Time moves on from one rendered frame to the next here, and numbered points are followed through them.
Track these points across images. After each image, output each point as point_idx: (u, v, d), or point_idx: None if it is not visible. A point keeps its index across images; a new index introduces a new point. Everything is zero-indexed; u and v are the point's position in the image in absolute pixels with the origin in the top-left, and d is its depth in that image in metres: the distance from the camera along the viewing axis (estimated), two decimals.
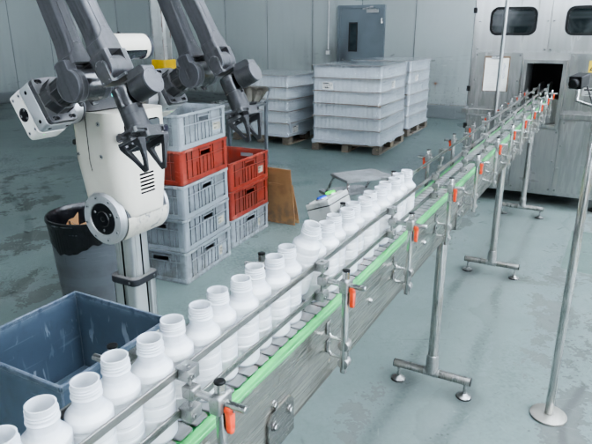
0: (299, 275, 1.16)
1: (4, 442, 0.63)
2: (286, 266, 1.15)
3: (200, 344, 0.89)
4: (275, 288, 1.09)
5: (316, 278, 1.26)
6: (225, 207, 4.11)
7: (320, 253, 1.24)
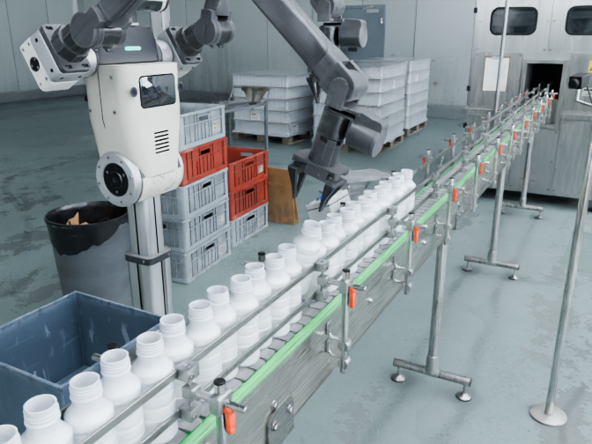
0: (299, 275, 1.16)
1: (4, 442, 0.63)
2: (286, 266, 1.15)
3: (200, 344, 0.89)
4: (275, 288, 1.09)
5: (316, 278, 1.26)
6: (225, 207, 4.11)
7: (320, 253, 1.24)
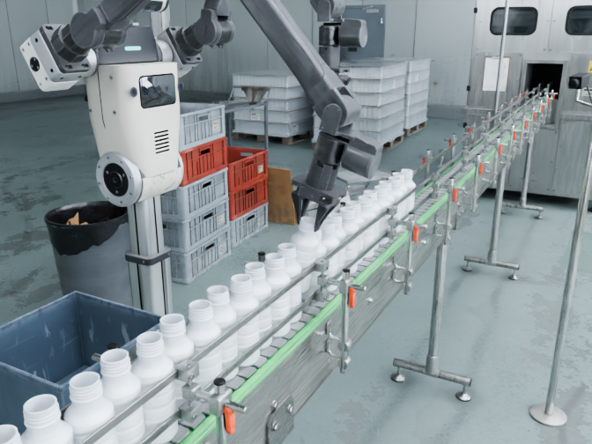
0: (299, 275, 1.16)
1: (4, 442, 0.63)
2: (286, 266, 1.15)
3: (200, 344, 0.89)
4: (275, 288, 1.09)
5: (316, 278, 1.26)
6: (225, 207, 4.11)
7: (320, 252, 1.24)
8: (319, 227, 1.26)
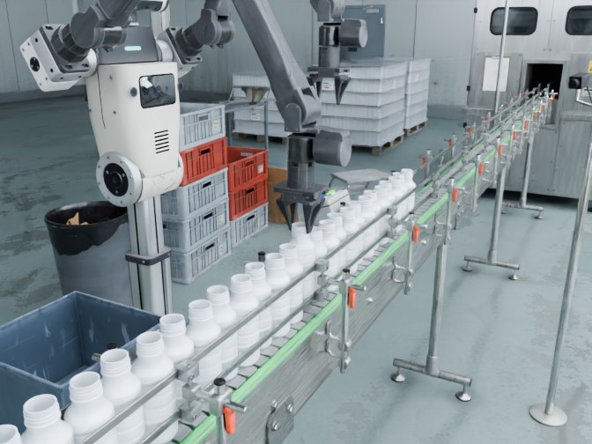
0: (299, 276, 1.15)
1: (4, 442, 0.63)
2: (286, 266, 1.14)
3: (200, 344, 0.89)
4: (275, 288, 1.09)
5: None
6: (225, 207, 4.11)
7: (321, 253, 1.25)
8: (319, 227, 1.26)
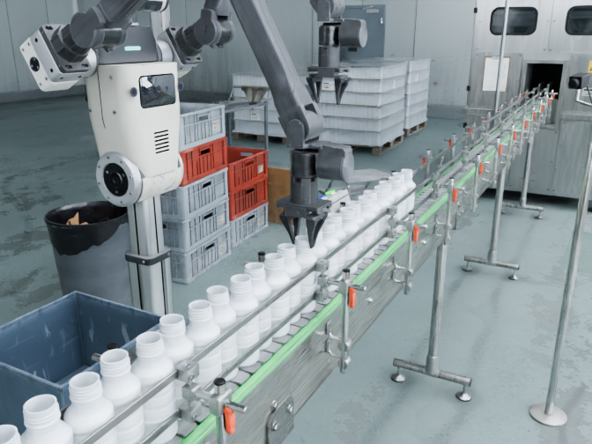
0: (298, 275, 1.16)
1: (4, 442, 0.63)
2: (285, 266, 1.15)
3: (200, 344, 0.89)
4: (275, 288, 1.09)
5: None
6: (225, 207, 4.11)
7: (321, 253, 1.24)
8: None
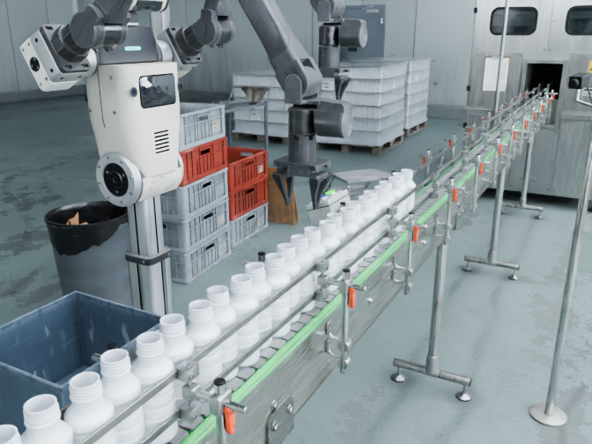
0: (298, 274, 1.16)
1: (4, 442, 0.63)
2: (285, 266, 1.15)
3: (200, 344, 0.89)
4: (276, 288, 1.09)
5: (314, 278, 1.26)
6: (225, 207, 4.11)
7: (318, 253, 1.25)
8: (318, 227, 1.26)
